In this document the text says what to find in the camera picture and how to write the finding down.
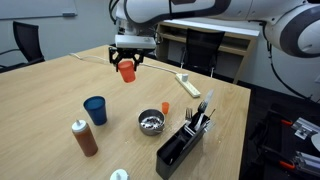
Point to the aluminium extrusion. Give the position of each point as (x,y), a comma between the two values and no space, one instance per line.
(305,128)
(306,161)

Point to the white power strip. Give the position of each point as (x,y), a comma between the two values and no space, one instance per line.
(189,86)

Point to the whiteboard eraser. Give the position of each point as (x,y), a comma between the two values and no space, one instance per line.
(68,14)

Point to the blue plastic cup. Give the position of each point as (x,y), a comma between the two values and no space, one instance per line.
(96,111)

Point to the black office chair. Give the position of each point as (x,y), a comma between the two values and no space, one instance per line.
(203,50)
(28,40)

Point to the black cutlery caddy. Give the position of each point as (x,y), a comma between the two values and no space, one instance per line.
(176,153)

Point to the brown sauce squeeze bottle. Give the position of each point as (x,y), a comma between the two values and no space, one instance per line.
(86,141)

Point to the silver fork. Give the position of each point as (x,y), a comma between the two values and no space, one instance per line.
(188,114)
(210,125)

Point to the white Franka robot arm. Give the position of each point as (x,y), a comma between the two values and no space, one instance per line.
(200,8)

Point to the metal bowl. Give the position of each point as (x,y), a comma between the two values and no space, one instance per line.
(151,124)

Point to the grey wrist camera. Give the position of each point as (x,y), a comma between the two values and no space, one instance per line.
(135,41)

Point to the white plug adapter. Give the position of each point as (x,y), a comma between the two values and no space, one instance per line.
(185,77)

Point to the dark fork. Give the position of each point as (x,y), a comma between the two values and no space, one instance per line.
(201,108)

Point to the large orange plastic cup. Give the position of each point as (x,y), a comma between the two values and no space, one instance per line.
(127,71)

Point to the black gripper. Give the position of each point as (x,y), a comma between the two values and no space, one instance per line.
(127,53)

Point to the white plastic knife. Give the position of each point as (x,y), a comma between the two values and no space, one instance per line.
(209,97)

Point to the black equipment cart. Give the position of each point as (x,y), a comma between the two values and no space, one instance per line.
(276,146)

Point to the whiteboard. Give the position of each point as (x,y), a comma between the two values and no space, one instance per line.
(33,8)

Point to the wooden shelf desk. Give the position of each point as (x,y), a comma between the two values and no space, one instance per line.
(240,40)

